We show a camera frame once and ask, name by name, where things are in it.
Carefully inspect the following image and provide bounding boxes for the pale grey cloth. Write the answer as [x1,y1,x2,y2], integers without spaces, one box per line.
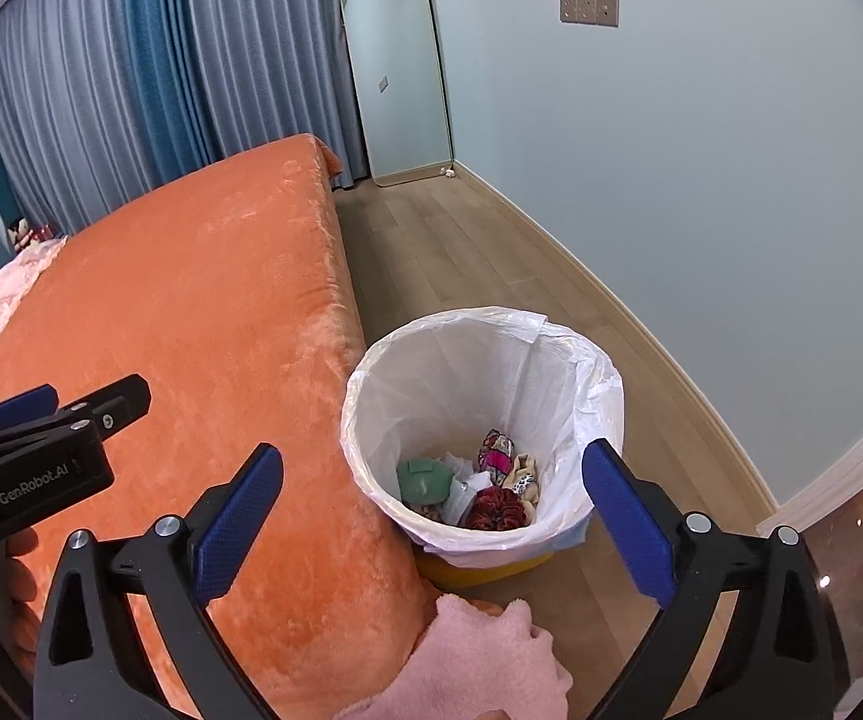
[429,491,477,527]

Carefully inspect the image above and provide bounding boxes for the beige wall socket plate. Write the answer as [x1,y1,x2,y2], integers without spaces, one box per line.
[558,0,620,26]

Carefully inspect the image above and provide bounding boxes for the pink fleece cloth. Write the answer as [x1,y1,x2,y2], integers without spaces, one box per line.
[341,592,576,720]

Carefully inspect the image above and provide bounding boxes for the dark glossy furniture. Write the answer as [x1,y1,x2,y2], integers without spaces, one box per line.
[802,450,863,691]

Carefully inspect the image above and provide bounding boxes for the standing floor mirror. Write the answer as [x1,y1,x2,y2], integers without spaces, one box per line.
[336,0,456,188]

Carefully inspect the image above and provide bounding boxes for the blue curtain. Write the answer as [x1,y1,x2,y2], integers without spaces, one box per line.
[118,0,214,187]

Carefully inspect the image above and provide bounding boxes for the plush toys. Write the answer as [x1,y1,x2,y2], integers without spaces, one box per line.
[5,217,53,250]

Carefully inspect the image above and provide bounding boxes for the person's left hand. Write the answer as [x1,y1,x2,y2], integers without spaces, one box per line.
[0,527,43,607]

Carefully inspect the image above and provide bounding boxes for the white-lined yellow waste bin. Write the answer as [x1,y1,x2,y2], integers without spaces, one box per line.
[339,305,626,590]

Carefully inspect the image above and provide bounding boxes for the white tissue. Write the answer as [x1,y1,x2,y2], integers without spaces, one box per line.
[442,451,494,492]

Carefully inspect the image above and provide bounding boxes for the colourful patterned scarf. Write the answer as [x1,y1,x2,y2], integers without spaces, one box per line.
[476,429,517,475]

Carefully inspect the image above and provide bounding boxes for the green cloth pouch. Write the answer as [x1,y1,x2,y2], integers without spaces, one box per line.
[396,457,453,505]

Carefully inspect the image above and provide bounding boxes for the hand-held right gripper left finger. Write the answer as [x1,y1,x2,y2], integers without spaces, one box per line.
[30,442,286,720]

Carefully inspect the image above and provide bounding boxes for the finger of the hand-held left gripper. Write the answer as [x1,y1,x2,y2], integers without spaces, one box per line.
[0,384,61,451]
[45,375,152,437]

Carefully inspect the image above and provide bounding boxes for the orange plush blanket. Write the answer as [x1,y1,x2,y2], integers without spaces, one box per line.
[0,133,440,720]

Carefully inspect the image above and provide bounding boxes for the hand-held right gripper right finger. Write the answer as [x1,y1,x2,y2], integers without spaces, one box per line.
[581,439,852,720]

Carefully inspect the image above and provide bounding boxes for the grey curtain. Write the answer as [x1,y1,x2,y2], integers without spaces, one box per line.
[176,0,372,188]
[0,0,157,237]

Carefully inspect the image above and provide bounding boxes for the dark red scrunchie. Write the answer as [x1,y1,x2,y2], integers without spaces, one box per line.
[465,486,528,530]

